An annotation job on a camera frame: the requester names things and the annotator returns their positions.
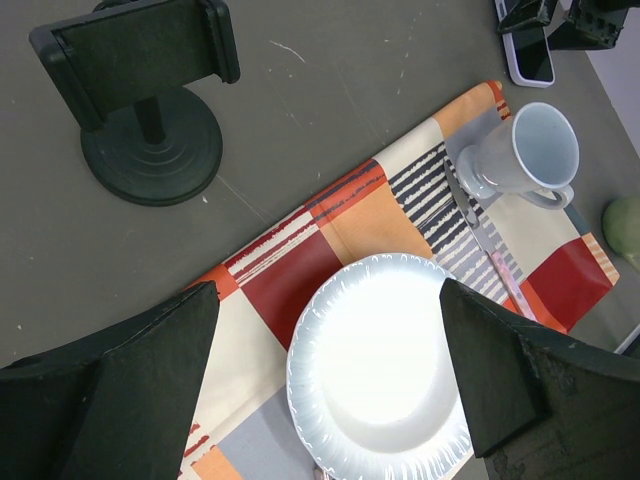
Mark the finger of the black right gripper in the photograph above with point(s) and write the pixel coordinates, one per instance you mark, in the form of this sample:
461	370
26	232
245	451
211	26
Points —
597	24
520	15

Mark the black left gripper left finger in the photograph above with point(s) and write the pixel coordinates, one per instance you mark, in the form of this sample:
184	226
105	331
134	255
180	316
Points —
116	404

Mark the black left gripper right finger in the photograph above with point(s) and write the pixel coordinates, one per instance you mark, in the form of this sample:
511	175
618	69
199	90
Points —
540	404

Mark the phone with lilac case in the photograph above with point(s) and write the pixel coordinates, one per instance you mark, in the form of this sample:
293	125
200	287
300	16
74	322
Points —
528	57

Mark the black phone stand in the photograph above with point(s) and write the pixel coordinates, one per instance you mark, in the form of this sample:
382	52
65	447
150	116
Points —
122	71

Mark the blue grey mug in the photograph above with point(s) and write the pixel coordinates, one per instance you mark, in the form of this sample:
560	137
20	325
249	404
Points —
534	154

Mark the colourful patterned placemat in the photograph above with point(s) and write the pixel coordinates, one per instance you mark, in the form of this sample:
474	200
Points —
398	201

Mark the white ceramic plate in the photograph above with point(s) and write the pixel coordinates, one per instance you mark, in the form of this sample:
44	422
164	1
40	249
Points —
369	379

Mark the green mug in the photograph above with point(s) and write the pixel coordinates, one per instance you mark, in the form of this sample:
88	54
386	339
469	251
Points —
620	226

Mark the pink handled fork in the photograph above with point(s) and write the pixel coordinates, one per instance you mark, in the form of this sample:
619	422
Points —
486	245

